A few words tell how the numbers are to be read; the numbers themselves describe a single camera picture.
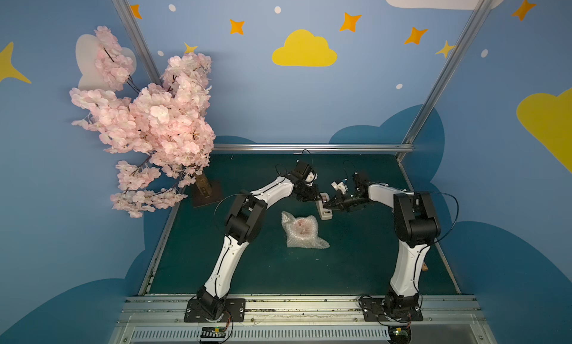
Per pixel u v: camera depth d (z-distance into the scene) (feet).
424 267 2.69
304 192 2.90
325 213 3.14
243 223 1.97
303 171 2.75
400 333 2.40
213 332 2.40
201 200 3.34
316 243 2.70
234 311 2.44
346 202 2.90
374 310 2.46
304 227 2.89
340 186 3.13
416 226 1.79
